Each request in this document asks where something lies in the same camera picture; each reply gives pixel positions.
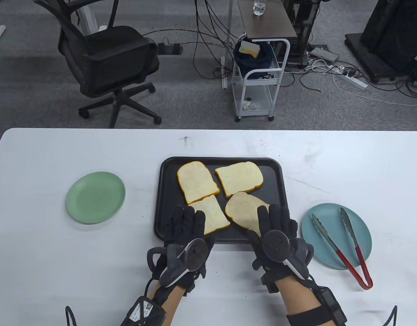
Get green plate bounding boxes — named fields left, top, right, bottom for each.
left=66, top=171, right=126, bottom=225

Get person's left hand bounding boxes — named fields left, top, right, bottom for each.
left=150, top=205, right=214, bottom=294

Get white desk leg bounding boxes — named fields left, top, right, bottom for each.
left=76, top=0, right=109, bottom=33

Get grey flat box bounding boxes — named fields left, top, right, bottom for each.
left=310, top=47, right=339, bottom=62

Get person's left forearm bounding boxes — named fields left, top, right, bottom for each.
left=151, top=284, right=187, bottom=326

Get black power adapter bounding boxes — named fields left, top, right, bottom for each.
left=157, top=42, right=183, bottom=55

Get toast slice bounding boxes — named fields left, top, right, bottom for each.
left=225, top=192, right=270, bottom=238
left=214, top=161, right=264, bottom=199
left=177, top=161, right=220, bottom=205
left=188, top=195, right=231, bottom=237

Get blue plate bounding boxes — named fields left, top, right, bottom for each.
left=302, top=203, right=373, bottom=270

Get wooden-top side table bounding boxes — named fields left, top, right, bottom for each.
left=222, top=0, right=298, bottom=89

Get white and grey controller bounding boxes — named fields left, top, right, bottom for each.
left=262, top=230, right=312, bottom=280
left=147, top=238, right=209, bottom=288

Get black equipment stand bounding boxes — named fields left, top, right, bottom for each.
left=345, top=0, right=417, bottom=84

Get white floor cable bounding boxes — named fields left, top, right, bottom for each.
left=332, top=73, right=417, bottom=106

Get white rolling cart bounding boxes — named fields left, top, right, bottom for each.
left=231, top=33, right=291, bottom=123

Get black plastic tray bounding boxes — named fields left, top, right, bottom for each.
left=154, top=157, right=289, bottom=244

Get dark blue cloth bag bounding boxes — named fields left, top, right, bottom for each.
left=234, top=40, right=275, bottom=73

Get black metal rack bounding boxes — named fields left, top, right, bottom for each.
left=283, top=0, right=322, bottom=68

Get bundle of black cables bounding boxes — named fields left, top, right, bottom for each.
left=142, top=0, right=241, bottom=80

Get black office chair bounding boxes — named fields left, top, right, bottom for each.
left=34, top=0, right=163, bottom=129

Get white power strip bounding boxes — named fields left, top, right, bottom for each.
left=337, top=70, right=368, bottom=89

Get red-handled steel kitchen tongs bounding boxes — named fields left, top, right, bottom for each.
left=311, top=207, right=374, bottom=291

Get black wrist camera strap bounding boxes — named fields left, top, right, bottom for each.
left=286, top=287, right=348, bottom=326
left=120, top=295, right=167, bottom=326

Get yellow sponge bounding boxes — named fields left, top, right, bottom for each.
left=239, top=41, right=261, bottom=58

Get person's right hand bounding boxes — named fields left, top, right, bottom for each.
left=247, top=204, right=315, bottom=283

